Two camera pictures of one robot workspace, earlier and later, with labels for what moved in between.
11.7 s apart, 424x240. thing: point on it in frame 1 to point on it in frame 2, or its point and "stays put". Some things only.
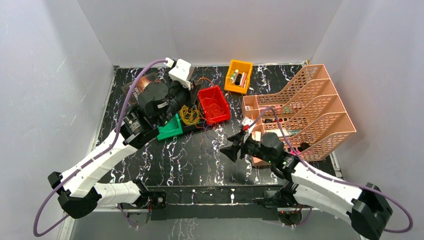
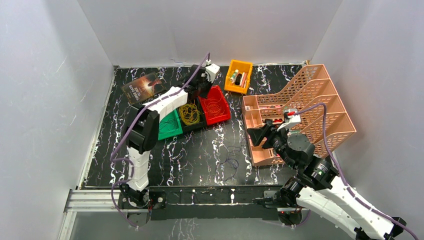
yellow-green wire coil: [189, 116] stays put
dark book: [139, 88] stays put
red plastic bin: [215, 105] stays put
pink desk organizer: [307, 115] stays put
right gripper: [232, 151] to [257, 134]
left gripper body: [188, 96] to [203, 88]
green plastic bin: [172, 128] stays put
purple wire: [219, 143] to [224, 161]
